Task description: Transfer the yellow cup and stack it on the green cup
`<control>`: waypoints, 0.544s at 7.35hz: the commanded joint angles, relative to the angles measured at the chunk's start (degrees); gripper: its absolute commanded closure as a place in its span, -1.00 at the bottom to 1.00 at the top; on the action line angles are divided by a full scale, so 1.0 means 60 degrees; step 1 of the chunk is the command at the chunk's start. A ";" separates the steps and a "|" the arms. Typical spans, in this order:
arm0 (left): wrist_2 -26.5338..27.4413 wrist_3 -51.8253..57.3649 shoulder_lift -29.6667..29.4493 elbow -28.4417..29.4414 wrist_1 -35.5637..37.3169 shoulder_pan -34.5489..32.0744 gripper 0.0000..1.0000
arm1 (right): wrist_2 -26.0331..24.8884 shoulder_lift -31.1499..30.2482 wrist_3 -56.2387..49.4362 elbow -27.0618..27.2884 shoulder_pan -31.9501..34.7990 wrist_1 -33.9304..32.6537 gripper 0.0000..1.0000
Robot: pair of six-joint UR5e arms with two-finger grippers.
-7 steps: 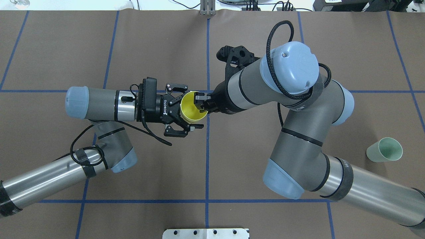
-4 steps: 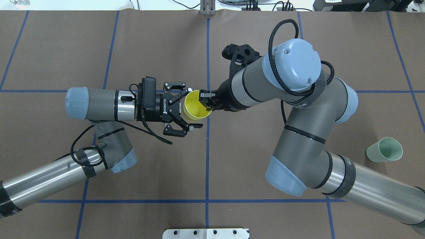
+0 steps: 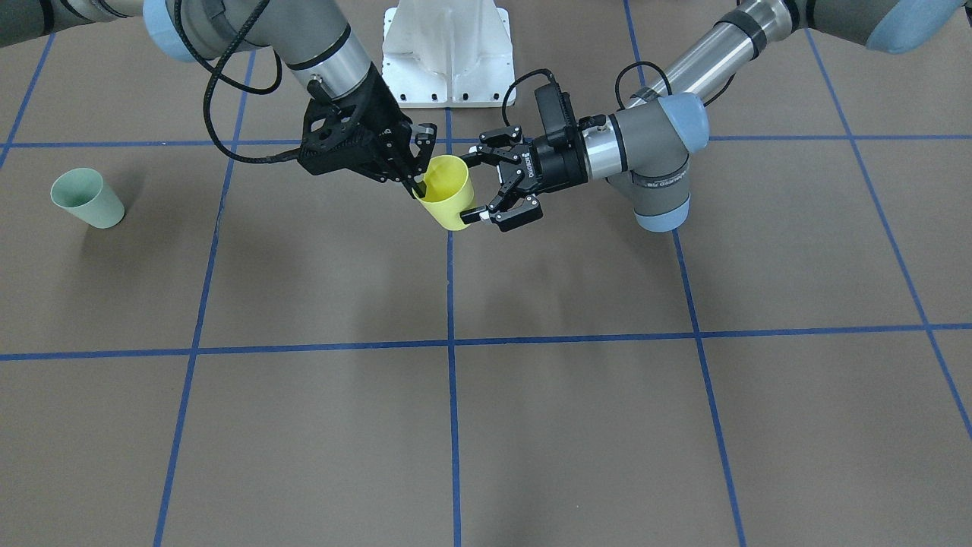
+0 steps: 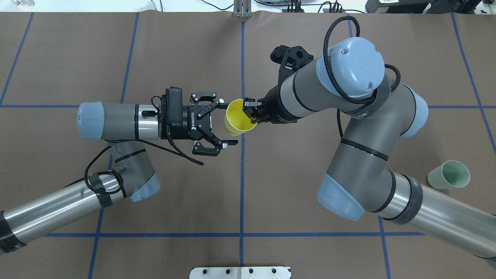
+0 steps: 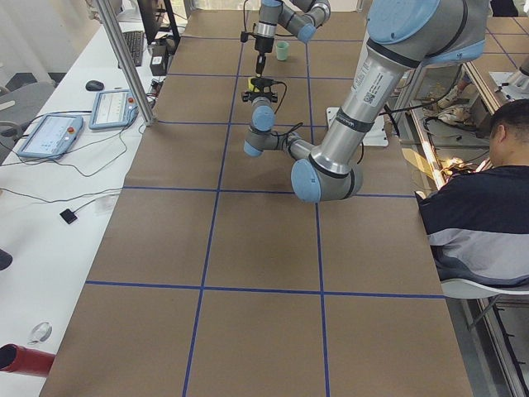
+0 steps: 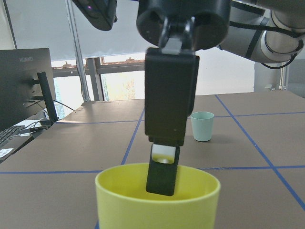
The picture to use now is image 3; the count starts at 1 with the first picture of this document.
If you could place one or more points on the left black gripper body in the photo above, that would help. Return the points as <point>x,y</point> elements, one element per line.
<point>560,165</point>

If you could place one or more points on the yellow plastic cup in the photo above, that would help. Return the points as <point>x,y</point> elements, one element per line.
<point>448,191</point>

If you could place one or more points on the green plastic cup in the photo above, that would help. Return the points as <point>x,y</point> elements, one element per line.
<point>84,193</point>

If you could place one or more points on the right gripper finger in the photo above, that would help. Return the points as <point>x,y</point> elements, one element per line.
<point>411,164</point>
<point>424,137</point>

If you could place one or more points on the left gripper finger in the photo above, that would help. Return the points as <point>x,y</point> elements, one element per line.
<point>507,212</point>
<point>501,145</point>

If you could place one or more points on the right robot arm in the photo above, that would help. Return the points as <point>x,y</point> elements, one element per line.
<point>311,39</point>

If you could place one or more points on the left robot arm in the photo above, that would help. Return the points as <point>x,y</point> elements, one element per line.
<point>644,148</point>

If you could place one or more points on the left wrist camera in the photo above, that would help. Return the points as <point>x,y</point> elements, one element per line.
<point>556,116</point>

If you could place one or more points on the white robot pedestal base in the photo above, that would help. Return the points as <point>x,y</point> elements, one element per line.
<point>447,54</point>

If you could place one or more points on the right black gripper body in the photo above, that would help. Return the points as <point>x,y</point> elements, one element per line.
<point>382,114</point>

